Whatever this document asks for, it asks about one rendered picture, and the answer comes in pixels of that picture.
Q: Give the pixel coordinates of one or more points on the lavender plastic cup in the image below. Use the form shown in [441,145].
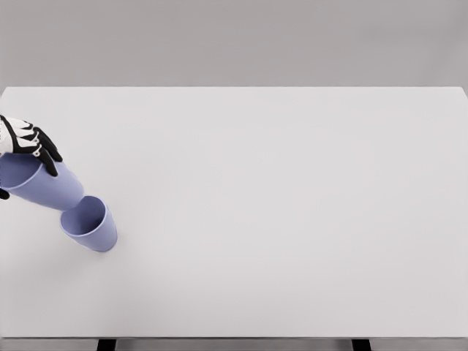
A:
[47,190]
[96,230]

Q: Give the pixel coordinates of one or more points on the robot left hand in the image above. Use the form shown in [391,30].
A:
[22,139]

